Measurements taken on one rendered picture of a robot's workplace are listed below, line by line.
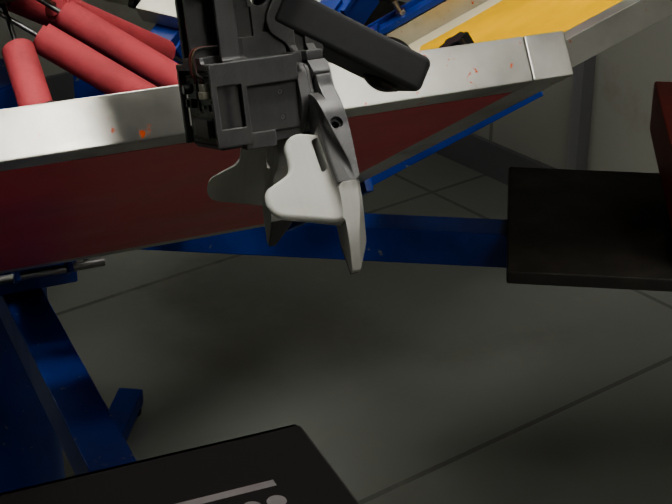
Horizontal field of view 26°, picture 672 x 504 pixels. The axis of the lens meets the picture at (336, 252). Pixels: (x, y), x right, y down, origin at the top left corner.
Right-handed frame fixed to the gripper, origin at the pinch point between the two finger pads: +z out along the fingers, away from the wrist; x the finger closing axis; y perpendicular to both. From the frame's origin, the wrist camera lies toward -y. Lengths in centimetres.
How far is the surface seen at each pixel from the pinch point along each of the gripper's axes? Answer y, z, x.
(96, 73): -17, -9, -131
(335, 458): -80, 89, -216
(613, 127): -208, 33, -287
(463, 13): -81, -11, -133
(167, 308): -66, 64, -299
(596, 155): -207, 42, -295
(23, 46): -7, -14, -130
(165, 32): -41, -13, -175
